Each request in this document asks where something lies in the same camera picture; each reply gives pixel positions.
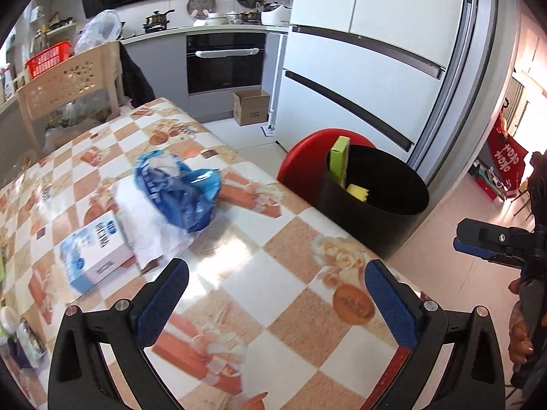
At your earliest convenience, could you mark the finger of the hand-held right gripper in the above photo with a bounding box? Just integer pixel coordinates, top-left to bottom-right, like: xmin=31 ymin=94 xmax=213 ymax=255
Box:
xmin=456 ymin=218 xmax=535 ymax=249
xmin=453 ymin=238 xmax=529 ymax=268

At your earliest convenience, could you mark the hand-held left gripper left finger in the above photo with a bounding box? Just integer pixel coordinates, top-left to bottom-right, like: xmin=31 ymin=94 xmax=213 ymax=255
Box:
xmin=48 ymin=259 xmax=189 ymax=410

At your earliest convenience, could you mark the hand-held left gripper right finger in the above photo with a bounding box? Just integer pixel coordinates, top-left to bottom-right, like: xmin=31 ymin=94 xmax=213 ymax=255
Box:
xmin=363 ymin=259 xmax=512 ymax=410

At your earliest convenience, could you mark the white plastic bag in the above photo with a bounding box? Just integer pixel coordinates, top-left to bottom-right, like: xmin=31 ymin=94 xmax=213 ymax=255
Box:
xmin=115 ymin=177 xmax=198 ymax=273

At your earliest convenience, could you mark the black round trash bin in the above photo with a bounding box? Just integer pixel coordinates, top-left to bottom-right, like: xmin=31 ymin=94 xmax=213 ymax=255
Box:
xmin=316 ymin=144 xmax=430 ymax=260

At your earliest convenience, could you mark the blue and white box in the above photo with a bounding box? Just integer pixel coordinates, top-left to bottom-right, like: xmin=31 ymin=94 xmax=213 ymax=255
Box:
xmin=59 ymin=209 xmax=136 ymax=295

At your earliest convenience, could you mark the blue plastic bag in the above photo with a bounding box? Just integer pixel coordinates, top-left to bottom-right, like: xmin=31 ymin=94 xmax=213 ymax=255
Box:
xmin=134 ymin=150 xmax=223 ymax=232

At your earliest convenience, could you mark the yellow sponge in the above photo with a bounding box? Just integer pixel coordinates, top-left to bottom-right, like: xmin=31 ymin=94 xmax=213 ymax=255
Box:
xmin=346 ymin=183 xmax=373 ymax=203

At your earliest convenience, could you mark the green paper box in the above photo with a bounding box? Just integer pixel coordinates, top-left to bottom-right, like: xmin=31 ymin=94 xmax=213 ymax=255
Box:
xmin=329 ymin=135 xmax=351 ymax=189

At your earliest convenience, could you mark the person's right hand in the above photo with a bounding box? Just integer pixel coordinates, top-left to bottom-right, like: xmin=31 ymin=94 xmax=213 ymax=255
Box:
xmin=508 ymin=278 xmax=536 ymax=367

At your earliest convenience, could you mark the red printed banner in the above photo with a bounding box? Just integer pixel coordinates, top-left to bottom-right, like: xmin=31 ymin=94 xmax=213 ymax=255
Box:
xmin=486 ymin=125 xmax=529 ymax=200

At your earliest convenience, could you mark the brown dining chair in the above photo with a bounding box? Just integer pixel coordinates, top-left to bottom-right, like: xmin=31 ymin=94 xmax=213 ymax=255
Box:
xmin=515 ymin=151 xmax=547 ymax=223

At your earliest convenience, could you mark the checkered floral tablecloth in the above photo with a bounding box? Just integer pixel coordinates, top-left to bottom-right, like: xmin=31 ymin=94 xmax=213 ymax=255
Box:
xmin=0 ymin=97 xmax=422 ymax=410

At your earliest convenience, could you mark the small glass jar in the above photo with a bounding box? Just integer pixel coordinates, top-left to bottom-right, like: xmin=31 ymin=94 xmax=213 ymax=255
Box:
xmin=17 ymin=318 xmax=48 ymax=360

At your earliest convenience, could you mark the white round container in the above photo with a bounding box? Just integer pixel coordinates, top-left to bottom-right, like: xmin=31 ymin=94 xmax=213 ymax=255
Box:
xmin=0 ymin=305 xmax=20 ymax=347

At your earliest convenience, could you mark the red plastic stool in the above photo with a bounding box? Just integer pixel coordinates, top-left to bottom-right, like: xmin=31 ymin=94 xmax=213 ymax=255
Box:
xmin=276 ymin=128 xmax=377 ymax=206

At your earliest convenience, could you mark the clear plastic bag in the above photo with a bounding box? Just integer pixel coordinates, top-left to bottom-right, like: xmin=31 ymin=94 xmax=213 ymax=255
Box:
xmin=44 ymin=97 xmax=112 ymax=151

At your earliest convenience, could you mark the cardboard box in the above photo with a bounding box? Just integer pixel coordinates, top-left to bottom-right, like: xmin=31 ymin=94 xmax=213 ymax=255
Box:
xmin=232 ymin=88 xmax=271 ymax=127

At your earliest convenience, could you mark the dark jacket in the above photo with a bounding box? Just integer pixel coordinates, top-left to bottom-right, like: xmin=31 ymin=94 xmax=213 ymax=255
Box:
xmin=118 ymin=41 xmax=156 ymax=108

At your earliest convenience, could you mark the white refrigerator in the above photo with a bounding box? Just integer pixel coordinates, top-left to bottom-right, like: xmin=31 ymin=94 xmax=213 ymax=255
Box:
xmin=267 ymin=0 xmax=480 ymax=168

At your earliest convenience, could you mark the black built-in oven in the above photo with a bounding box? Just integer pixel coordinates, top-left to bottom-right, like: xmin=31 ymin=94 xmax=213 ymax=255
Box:
xmin=185 ymin=31 xmax=267 ymax=97

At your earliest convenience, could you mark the beige plastic chair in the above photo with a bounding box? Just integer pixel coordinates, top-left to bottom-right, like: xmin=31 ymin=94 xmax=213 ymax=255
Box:
xmin=16 ymin=40 xmax=125 ymax=155

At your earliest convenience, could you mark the red plastic basket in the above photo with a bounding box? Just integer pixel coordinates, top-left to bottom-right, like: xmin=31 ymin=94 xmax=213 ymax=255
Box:
xmin=24 ymin=41 xmax=73 ymax=79

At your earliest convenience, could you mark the translucent plastic bag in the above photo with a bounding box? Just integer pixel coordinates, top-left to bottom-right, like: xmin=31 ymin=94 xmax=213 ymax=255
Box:
xmin=74 ymin=9 xmax=123 ymax=54

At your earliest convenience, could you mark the black cooking pot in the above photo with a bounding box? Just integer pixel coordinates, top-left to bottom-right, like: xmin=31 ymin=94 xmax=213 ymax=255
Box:
xmin=143 ymin=9 xmax=175 ymax=33

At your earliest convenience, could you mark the white rice cooker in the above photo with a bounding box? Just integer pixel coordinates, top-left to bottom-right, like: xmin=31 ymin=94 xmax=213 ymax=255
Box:
xmin=260 ymin=2 xmax=292 ymax=27

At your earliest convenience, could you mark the steel pot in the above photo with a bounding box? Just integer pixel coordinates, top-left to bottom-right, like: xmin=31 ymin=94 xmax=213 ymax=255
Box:
xmin=227 ymin=9 xmax=262 ymax=25

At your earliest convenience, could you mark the round patterned plate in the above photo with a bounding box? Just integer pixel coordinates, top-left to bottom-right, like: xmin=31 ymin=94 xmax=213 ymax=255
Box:
xmin=186 ymin=0 xmax=213 ymax=19

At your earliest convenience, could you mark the grey sliding door frame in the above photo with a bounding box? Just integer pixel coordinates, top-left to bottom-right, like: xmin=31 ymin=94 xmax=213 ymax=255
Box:
xmin=409 ymin=0 xmax=514 ymax=189

